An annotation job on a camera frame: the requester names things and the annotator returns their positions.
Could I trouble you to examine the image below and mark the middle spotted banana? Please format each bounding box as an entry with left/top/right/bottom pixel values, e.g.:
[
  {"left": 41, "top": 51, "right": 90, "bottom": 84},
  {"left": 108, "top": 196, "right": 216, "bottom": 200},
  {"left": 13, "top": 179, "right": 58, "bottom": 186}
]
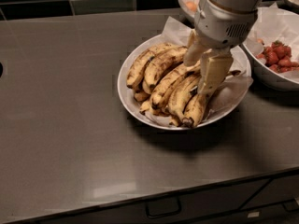
[{"left": 149, "top": 62, "right": 200, "bottom": 110}]

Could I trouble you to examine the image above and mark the right front spotted banana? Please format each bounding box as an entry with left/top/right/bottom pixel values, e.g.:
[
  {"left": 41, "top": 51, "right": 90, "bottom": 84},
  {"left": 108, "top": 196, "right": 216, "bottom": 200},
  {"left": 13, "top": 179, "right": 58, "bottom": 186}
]
[{"left": 181, "top": 69, "right": 242, "bottom": 129}]

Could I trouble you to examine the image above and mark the far left spotted banana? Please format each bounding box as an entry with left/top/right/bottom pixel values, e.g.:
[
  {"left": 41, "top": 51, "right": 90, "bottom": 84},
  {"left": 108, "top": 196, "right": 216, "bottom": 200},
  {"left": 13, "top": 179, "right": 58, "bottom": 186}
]
[{"left": 125, "top": 42, "right": 178, "bottom": 90}]

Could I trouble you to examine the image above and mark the white bowl of strawberries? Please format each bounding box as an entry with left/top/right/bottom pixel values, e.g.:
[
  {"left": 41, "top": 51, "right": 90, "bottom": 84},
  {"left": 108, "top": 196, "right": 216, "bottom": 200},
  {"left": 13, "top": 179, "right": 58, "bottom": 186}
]
[{"left": 242, "top": 4, "right": 299, "bottom": 91}]

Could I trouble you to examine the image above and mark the dark right drawer handle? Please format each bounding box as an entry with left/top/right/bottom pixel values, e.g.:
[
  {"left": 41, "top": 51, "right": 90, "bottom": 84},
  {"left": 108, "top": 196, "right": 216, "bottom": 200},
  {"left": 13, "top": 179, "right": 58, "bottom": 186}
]
[{"left": 282, "top": 200, "right": 299, "bottom": 213}]

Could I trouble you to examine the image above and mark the pile of red strawberries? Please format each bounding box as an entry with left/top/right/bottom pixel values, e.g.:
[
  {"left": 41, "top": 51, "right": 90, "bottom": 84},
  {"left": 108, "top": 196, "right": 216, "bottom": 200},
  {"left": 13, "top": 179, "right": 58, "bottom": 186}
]
[{"left": 256, "top": 40, "right": 299, "bottom": 74}]

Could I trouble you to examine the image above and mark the dark drawer handle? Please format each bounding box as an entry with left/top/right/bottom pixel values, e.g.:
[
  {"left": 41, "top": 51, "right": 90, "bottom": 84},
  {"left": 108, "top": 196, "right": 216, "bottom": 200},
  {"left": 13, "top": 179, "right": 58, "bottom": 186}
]
[
  {"left": 282, "top": 200, "right": 299, "bottom": 213},
  {"left": 145, "top": 198, "right": 182, "bottom": 219}
]

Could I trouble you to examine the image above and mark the pile of orange apricots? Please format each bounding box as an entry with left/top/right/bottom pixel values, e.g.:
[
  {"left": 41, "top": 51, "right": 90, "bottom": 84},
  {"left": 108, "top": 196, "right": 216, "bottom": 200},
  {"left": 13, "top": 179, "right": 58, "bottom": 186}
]
[{"left": 186, "top": 1, "right": 197, "bottom": 12}]

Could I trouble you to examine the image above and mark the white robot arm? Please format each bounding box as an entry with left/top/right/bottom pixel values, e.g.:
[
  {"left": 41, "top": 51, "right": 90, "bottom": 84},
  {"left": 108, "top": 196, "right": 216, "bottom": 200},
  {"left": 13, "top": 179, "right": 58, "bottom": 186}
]
[{"left": 184, "top": 0, "right": 262, "bottom": 94}]

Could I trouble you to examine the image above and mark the white banana bowl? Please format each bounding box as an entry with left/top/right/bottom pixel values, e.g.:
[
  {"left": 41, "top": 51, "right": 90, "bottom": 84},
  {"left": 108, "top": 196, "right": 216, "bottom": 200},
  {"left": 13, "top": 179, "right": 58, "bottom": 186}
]
[{"left": 118, "top": 33, "right": 253, "bottom": 131}]

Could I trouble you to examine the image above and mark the small hidden bottom banana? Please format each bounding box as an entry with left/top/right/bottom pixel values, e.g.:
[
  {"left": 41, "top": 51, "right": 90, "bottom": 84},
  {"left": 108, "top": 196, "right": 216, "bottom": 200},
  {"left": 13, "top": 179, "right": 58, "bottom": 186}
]
[{"left": 134, "top": 91, "right": 181, "bottom": 127}]

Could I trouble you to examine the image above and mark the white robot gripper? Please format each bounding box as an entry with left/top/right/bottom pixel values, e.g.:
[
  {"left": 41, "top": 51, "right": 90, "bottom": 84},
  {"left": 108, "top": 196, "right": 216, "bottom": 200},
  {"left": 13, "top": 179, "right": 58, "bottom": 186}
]
[{"left": 183, "top": 0, "right": 257, "bottom": 95}]

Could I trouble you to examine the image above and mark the white paper liner under bananas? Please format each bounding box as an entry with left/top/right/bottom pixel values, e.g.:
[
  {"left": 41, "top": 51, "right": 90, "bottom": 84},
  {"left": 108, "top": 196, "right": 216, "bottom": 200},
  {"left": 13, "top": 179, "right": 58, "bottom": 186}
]
[{"left": 145, "top": 17, "right": 253, "bottom": 126}]

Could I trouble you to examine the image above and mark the long spotted banana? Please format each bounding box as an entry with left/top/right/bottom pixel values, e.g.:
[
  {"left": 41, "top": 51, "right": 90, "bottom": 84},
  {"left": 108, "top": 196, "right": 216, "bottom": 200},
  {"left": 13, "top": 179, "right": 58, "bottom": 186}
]
[{"left": 168, "top": 73, "right": 201, "bottom": 120}]

